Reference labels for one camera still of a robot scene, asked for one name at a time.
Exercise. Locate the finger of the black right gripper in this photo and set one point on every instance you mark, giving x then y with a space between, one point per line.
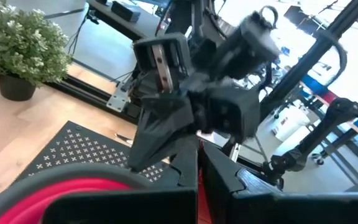
160 130

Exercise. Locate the black perforated metal riser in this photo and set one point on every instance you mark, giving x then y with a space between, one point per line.
73 146

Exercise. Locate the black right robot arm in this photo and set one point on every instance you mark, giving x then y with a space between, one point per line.
244 46

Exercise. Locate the white floor box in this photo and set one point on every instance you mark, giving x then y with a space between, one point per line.
291 123

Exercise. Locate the grey desk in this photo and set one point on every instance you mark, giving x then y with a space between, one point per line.
135 26

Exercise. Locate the red colander with grey rim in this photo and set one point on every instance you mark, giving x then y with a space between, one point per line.
26 208

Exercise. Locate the green plant in black pot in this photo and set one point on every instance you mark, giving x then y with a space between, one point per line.
20 40

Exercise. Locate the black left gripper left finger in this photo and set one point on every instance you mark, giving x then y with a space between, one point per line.
120 207

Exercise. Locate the black camera stand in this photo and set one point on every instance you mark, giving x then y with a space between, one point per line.
309 56

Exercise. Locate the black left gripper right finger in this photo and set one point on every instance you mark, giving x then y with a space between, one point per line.
259 208

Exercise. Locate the small black box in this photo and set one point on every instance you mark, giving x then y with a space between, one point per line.
125 11

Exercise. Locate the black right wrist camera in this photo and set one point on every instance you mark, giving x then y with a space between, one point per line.
232 112

